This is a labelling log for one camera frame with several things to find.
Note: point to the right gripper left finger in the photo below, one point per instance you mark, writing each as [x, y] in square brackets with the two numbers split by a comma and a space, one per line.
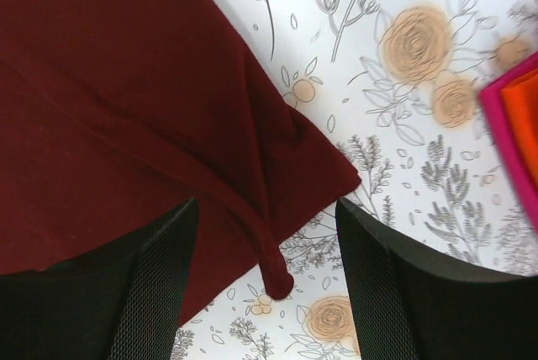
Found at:
[122, 300]

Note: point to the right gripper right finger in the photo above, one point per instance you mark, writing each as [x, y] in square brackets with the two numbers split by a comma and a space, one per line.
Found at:
[410, 301]

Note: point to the dark maroon t shirt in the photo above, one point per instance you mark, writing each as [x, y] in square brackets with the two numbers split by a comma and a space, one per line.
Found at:
[115, 111]

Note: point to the orange folded t shirt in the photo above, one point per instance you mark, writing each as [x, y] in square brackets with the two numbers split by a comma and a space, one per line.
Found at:
[520, 102]

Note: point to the floral table mat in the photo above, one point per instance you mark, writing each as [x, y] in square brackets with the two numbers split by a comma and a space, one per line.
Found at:
[394, 84]

